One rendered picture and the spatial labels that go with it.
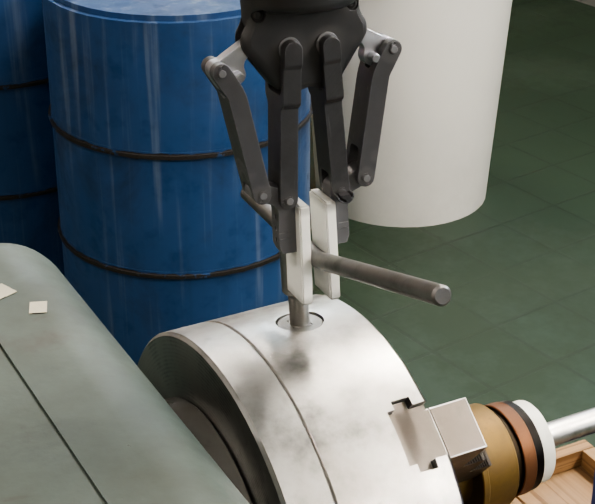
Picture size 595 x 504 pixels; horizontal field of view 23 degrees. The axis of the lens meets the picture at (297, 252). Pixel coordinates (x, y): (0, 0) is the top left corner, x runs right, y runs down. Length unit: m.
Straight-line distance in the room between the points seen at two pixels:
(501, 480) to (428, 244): 2.78
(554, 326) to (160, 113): 1.15
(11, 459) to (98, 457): 0.05
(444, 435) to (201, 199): 2.06
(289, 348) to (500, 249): 2.91
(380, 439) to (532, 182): 3.35
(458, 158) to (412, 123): 0.18
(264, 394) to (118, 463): 0.14
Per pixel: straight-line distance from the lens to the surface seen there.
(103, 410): 0.91
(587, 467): 1.51
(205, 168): 3.00
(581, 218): 4.10
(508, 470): 1.14
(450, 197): 3.98
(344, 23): 0.93
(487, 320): 3.55
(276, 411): 0.95
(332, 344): 1.00
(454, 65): 3.80
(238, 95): 0.91
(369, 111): 0.95
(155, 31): 2.89
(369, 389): 0.98
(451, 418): 1.01
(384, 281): 0.84
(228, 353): 0.99
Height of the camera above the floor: 1.75
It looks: 27 degrees down
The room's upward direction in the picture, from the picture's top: straight up
